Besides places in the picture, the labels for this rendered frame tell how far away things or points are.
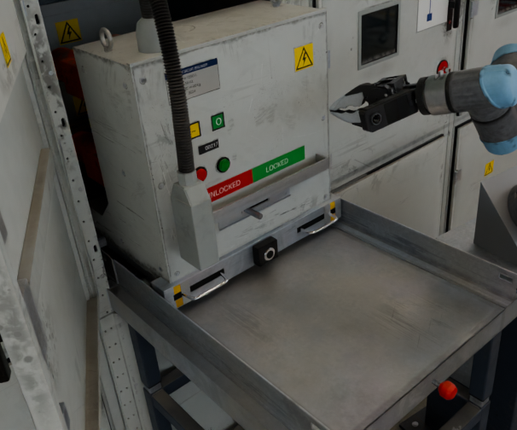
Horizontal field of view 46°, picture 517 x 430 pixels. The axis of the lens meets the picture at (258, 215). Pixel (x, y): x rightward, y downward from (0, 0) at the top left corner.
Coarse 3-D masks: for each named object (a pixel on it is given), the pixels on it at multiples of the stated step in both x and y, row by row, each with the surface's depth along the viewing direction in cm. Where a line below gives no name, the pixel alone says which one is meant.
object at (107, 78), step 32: (192, 32) 122; (224, 32) 120; (96, 64) 114; (128, 64) 105; (96, 96) 120; (128, 96) 109; (96, 128) 126; (128, 128) 114; (128, 160) 120; (128, 192) 126; (96, 224) 149; (128, 224) 133; (128, 256) 141; (160, 256) 126
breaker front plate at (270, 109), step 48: (240, 48) 119; (288, 48) 127; (144, 96) 108; (240, 96) 123; (288, 96) 132; (192, 144) 119; (240, 144) 128; (288, 144) 137; (240, 192) 132; (288, 192) 142; (240, 240) 137
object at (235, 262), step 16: (320, 208) 151; (336, 208) 155; (288, 224) 145; (304, 224) 149; (320, 224) 153; (256, 240) 140; (288, 240) 147; (224, 256) 135; (240, 256) 137; (192, 272) 131; (208, 272) 133; (224, 272) 136; (240, 272) 139; (160, 288) 127; (192, 288) 131; (208, 288) 134; (176, 304) 129
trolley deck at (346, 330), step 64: (320, 256) 146; (384, 256) 144; (128, 320) 138; (192, 320) 129; (256, 320) 128; (320, 320) 126; (384, 320) 125; (448, 320) 123; (512, 320) 130; (320, 384) 111; (384, 384) 110
